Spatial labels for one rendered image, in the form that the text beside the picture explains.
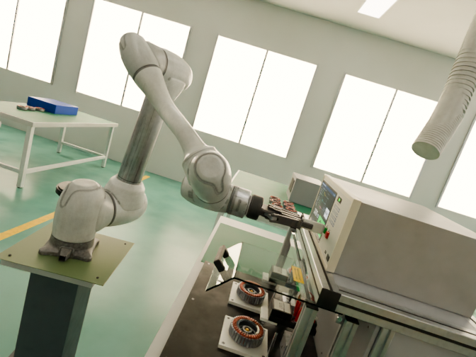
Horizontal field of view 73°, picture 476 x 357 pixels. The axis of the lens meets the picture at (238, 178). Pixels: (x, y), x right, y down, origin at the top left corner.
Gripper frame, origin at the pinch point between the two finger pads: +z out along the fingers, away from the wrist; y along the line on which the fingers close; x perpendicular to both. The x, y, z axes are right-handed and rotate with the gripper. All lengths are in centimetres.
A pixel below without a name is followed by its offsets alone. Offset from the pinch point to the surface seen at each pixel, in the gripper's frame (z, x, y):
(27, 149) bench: -257, -74, -222
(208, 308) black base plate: -22.3, -41.2, -6.0
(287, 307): 0.7, -26.1, 3.3
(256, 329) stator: -5.7, -37.1, 2.8
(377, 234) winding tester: 13.0, 6.8, 14.4
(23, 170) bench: -257, -97, -222
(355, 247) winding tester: 9.1, 1.8, 14.4
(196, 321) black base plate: -24.7, -41.2, 2.8
